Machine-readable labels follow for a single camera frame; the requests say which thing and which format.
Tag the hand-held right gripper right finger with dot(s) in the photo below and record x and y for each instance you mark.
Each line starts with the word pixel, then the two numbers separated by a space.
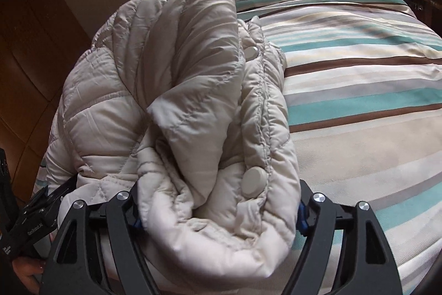
pixel 319 222

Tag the beige quilted puffer jacket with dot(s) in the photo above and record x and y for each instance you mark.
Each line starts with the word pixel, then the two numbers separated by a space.
pixel 179 108

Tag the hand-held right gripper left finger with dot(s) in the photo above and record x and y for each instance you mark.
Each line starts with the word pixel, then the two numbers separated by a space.
pixel 114 232

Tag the person's left hand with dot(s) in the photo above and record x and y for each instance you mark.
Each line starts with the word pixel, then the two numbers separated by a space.
pixel 27 274

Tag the striped bed sheet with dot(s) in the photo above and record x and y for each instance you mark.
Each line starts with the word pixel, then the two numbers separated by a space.
pixel 362 91

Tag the brown wooden wardrobe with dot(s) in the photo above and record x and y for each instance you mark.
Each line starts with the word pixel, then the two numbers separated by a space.
pixel 38 56

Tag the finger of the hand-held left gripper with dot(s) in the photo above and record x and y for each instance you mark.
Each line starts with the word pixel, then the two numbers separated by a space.
pixel 57 194

